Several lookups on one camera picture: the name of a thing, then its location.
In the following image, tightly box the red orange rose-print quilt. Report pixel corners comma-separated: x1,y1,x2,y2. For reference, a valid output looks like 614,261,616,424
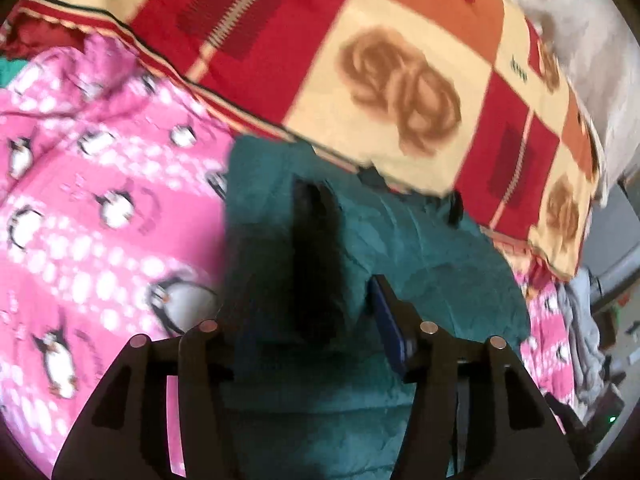
0,0,610,282

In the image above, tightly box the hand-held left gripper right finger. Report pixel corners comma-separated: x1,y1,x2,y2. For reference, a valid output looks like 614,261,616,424
367,275,582,480

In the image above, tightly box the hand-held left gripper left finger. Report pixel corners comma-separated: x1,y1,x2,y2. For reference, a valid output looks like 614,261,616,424
52,320,237,480

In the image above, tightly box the grey cloth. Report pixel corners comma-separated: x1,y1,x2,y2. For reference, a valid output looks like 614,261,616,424
554,269,612,411

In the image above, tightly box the pink penguin-print blanket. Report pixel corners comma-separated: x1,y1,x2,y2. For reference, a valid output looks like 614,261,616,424
0,35,577,477

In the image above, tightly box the green puffer jacket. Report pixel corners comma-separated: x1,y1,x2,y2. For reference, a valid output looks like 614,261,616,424
222,135,532,480

